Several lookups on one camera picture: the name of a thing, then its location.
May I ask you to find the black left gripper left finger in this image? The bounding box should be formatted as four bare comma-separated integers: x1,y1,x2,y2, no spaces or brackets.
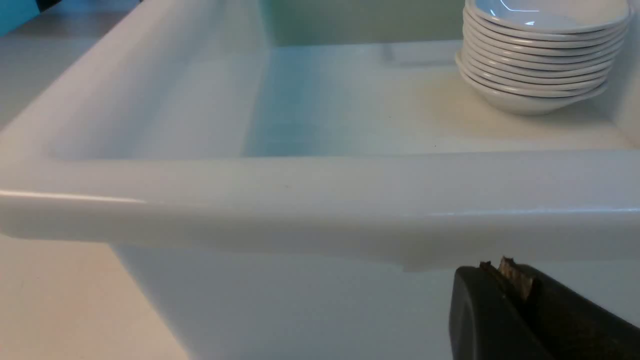
448,266,551,360

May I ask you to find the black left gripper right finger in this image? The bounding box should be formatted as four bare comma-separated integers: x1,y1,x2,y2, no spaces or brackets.
499,257,640,360

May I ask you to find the large white plastic bin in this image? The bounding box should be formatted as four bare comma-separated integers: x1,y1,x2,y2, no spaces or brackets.
1,0,639,360

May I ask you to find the stack of white dishes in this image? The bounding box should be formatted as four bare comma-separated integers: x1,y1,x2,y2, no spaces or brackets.
455,0,634,116

